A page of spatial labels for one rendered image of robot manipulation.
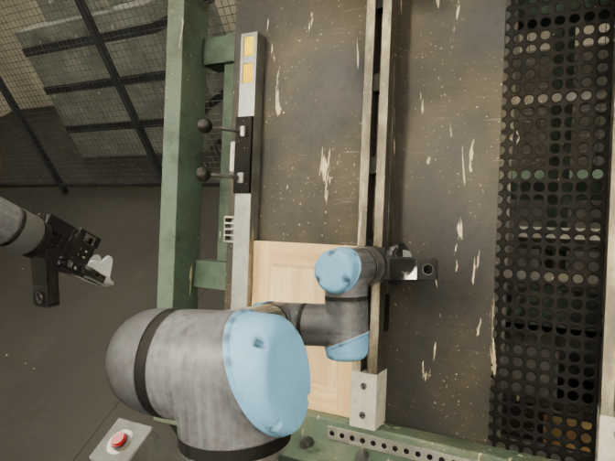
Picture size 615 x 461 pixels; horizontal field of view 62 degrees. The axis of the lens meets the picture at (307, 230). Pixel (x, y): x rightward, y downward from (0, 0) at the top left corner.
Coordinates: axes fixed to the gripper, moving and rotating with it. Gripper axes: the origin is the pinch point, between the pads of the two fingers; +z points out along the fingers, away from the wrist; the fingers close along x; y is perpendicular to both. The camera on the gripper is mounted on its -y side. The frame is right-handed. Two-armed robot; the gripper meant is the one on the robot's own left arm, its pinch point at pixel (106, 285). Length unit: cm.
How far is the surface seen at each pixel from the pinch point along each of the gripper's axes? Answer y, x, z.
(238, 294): 10.3, -10.0, 32.7
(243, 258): 19.1, -11.1, 28.7
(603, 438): -6, -94, 37
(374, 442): -16, -50, 44
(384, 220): 29, -50, 22
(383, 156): 41, -49, 15
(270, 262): 19.4, -17.9, 30.9
